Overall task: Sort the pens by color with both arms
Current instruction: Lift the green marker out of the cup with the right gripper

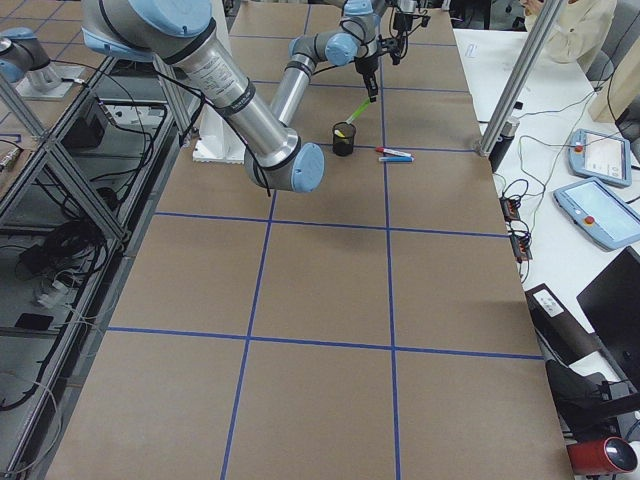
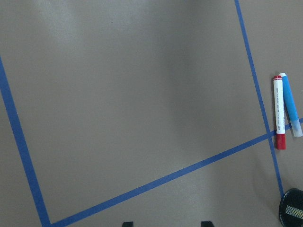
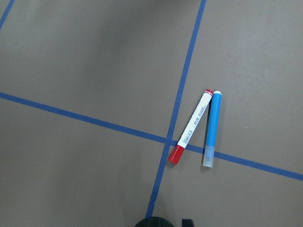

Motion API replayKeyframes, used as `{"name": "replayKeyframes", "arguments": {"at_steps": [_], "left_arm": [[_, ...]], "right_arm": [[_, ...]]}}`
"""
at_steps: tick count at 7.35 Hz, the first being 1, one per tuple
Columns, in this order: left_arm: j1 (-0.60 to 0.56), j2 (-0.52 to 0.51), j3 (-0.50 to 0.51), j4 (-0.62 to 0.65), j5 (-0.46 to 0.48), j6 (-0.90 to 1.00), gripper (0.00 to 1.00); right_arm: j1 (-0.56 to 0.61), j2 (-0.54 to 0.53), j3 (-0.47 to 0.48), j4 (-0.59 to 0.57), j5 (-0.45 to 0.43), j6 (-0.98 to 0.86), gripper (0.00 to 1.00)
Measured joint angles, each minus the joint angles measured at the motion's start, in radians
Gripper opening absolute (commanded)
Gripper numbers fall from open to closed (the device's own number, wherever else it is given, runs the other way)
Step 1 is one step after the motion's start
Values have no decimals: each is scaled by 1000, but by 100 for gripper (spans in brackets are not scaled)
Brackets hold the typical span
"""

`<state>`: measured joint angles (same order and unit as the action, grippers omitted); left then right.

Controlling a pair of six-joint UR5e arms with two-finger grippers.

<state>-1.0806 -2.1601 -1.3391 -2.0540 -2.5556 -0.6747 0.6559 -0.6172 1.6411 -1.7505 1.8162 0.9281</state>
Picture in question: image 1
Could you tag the blue highlighter pen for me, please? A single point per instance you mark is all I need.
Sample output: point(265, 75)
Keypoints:
point(395, 159)

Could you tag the blue teach pendant near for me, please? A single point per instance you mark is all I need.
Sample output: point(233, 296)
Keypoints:
point(599, 213)

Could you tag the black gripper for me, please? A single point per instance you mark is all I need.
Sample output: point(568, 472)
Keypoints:
point(363, 65)

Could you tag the blue teach pendant far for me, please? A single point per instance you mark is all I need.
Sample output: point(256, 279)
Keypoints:
point(603, 156)

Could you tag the black laptop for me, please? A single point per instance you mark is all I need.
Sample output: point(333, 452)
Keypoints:
point(610, 303)

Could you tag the red cylindrical bottle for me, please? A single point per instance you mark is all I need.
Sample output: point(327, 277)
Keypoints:
point(611, 455)

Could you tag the black mesh pen cup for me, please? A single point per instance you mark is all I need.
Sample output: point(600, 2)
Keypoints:
point(344, 146)

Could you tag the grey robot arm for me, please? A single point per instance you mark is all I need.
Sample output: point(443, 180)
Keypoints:
point(183, 34)
point(354, 41)

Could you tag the green highlighter pen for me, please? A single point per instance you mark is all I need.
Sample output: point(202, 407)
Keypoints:
point(359, 111)

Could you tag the blue teach pendant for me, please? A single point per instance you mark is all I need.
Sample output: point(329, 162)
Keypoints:
point(603, 156)
point(599, 213)

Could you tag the aluminium frame post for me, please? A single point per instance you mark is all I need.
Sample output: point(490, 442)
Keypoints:
point(525, 62)

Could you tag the red white marker pen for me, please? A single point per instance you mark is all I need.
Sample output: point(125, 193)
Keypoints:
point(392, 152)

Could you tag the seated person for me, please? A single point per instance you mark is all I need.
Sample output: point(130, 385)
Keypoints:
point(579, 31)

